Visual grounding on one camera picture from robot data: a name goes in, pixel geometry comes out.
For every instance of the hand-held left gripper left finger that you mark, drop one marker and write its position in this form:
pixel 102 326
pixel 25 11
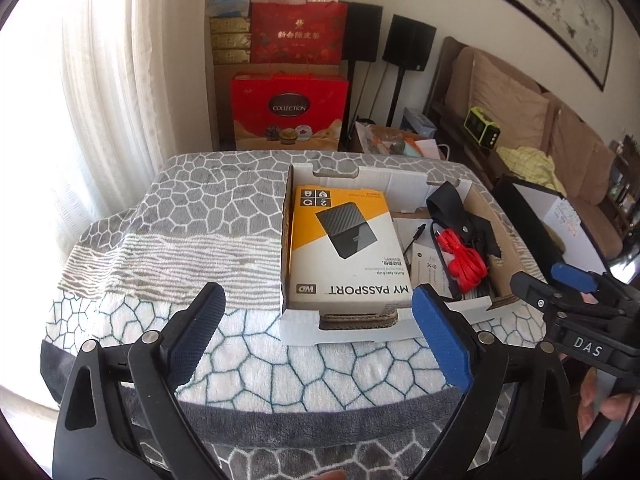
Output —
pixel 197 330

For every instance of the person's left hand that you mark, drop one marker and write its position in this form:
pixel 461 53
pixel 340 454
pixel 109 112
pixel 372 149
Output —
pixel 325 475

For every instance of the yellow plaid cloth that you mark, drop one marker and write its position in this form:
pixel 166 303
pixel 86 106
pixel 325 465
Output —
pixel 530 160

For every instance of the brown sofa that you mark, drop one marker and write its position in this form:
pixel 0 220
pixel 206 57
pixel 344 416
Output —
pixel 580 130

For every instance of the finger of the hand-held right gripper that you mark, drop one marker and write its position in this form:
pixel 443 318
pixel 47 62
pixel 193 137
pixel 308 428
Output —
pixel 535 290
pixel 575 277

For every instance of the yellow white hard drive box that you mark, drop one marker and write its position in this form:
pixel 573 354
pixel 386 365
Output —
pixel 320 225

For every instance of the gold flat box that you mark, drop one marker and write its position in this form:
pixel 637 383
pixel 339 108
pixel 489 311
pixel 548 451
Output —
pixel 230 25
pixel 231 41
pixel 232 56

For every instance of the black white storage box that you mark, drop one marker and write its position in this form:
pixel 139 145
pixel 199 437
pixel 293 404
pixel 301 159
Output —
pixel 540 210

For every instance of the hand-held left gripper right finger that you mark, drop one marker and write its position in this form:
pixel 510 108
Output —
pixel 442 340

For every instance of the black speaker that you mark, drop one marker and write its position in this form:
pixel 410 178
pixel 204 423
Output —
pixel 364 32
pixel 406 42

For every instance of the blue tissue pack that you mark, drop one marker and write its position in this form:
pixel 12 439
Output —
pixel 230 5

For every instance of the framed wall painting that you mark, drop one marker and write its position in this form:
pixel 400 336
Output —
pixel 550 0

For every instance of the clear plastic bag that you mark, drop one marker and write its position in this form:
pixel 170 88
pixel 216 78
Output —
pixel 370 135

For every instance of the white paper sheet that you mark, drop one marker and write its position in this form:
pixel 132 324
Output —
pixel 429 150

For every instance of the black speaker stand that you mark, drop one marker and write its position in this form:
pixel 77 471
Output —
pixel 396 95
pixel 352 105

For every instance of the white paper envelope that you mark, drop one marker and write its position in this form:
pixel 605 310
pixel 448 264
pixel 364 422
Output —
pixel 425 265

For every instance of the red gift box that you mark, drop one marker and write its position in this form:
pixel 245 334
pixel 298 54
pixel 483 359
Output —
pixel 290 110

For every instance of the person's right hand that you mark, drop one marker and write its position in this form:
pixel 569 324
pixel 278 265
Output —
pixel 607 405

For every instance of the white brown cardboard box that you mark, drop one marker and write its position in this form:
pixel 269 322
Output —
pixel 300 332

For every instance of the blue white box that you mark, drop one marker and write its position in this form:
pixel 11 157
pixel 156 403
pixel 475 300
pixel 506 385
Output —
pixel 417 122

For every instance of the tan sofa cushion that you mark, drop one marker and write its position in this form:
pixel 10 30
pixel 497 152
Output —
pixel 510 95

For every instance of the green yellow device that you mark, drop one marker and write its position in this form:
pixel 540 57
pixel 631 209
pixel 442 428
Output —
pixel 482 127

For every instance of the red gift bag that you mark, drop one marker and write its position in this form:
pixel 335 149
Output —
pixel 300 35

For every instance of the white curtain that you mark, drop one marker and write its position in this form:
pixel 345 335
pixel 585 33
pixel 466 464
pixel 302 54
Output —
pixel 125 60

